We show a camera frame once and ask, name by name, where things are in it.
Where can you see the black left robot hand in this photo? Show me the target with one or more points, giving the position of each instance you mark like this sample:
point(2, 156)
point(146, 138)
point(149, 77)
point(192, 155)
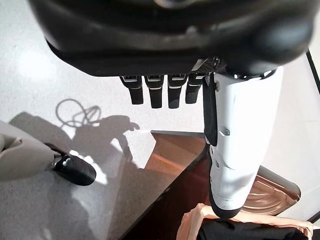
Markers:
point(175, 32)

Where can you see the brown wooden stool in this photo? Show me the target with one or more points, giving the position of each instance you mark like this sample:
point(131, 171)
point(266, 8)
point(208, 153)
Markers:
point(175, 160)

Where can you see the black baseboard strip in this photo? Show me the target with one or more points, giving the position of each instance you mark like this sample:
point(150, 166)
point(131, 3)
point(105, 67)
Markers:
point(313, 72)

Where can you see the silver left robot leg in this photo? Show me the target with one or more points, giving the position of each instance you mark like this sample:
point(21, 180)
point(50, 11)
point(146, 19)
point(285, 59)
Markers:
point(30, 155)

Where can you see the large wicker laundry basket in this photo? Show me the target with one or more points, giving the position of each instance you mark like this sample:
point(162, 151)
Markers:
point(192, 225)

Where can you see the black folded trousers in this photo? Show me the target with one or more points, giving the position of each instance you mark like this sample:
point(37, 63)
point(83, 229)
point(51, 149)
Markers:
point(237, 231)

